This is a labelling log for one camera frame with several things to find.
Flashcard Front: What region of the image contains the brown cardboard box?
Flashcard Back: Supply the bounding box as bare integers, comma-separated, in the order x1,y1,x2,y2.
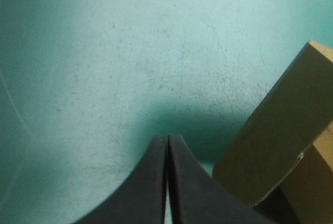
212,39,333,224

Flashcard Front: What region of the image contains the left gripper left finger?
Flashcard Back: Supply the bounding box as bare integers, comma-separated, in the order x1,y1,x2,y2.
78,135,168,224

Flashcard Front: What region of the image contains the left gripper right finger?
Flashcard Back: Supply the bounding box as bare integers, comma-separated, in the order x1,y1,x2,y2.
168,133,274,224

